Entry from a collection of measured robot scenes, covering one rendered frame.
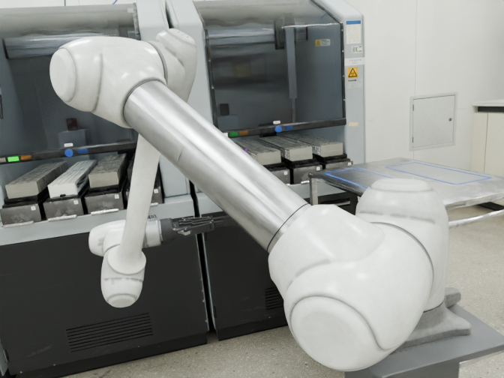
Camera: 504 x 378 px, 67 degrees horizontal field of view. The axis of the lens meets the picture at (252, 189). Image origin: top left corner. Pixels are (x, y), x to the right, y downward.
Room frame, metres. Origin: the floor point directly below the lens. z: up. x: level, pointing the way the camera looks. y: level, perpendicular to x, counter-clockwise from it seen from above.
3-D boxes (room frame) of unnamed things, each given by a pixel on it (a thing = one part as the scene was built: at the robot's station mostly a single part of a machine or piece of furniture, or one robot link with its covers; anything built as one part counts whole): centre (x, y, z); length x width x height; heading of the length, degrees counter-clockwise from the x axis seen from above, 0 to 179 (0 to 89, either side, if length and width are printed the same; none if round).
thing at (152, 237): (1.14, 0.33, 0.75); 0.09 x 0.06 x 0.09; 12
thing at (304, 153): (1.73, -0.23, 0.85); 0.12 x 0.02 x 0.06; 102
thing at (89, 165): (1.91, 0.84, 0.83); 0.30 x 0.10 x 0.06; 13
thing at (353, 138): (2.13, -0.07, 0.81); 1.06 x 0.84 x 1.62; 13
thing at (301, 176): (1.96, -0.18, 0.78); 0.73 x 0.14 x 0.09; 13
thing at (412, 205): (0.64, -0.26, 0.87); 0.18 x 0.16 x 0.22; 143
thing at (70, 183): (1.60, 0.77, 0.83); 0.30 x 0.10 x 0.06; 13
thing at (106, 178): (1.54, 0.60, 0.85); 0.12 x 0.02 x 0.06; 103
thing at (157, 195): (1.80, 0.51, 0.78); 0.73 x 0.14 x 0.09; 13
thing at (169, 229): (1.15, 0.26, 0.75); 0.09 x 0.08 x 0.07; 102
